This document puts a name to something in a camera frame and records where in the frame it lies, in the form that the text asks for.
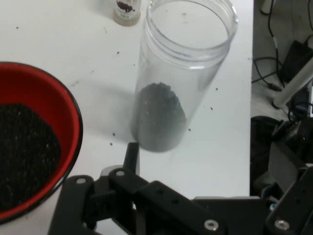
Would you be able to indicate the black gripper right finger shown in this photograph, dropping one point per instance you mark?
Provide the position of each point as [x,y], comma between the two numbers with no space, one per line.
[293,208]

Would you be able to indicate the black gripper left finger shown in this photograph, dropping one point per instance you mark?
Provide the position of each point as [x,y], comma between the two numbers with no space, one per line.
[73,195]

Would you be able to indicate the black seeds heap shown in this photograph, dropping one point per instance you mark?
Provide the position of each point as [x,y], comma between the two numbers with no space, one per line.
[24,151]
[159,117]

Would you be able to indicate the clear plastic jar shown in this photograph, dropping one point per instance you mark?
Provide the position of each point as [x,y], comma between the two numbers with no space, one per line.
[185,61]

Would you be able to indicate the black floor equipment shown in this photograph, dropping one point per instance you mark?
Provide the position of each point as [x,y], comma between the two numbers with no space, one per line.
[261,137]

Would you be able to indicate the red bowl with black rim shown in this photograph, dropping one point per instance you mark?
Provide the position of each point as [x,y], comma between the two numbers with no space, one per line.
[36,83]

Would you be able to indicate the white stand leg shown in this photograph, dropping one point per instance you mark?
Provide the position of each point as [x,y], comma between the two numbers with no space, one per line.
[296,84]

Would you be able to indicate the black power adapter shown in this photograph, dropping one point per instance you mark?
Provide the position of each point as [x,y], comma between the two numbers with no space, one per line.
[297,60]

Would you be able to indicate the green-lid spice bottle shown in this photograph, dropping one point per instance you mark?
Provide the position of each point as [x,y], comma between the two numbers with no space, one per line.
[126,17]

